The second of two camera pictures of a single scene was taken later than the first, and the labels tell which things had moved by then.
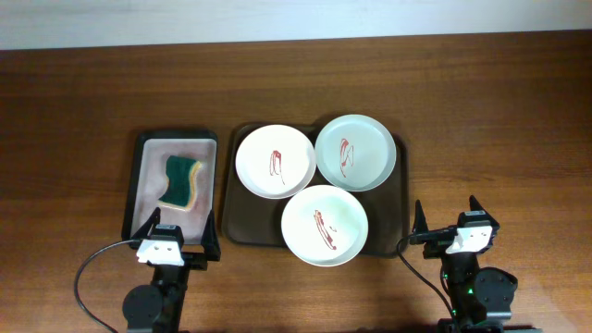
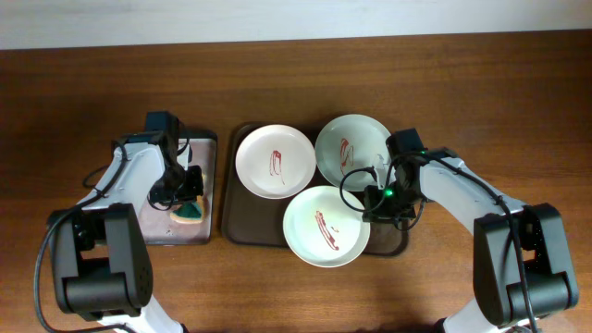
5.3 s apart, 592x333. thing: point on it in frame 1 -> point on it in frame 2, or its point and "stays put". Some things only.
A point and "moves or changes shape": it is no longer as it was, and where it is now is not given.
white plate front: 325,226 stays put
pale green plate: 355,153 stays put
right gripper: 437,242 -> 384,215
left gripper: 196,260 -> 196,188
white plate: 276,162 stays put
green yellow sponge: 181,175 moves or changes shape
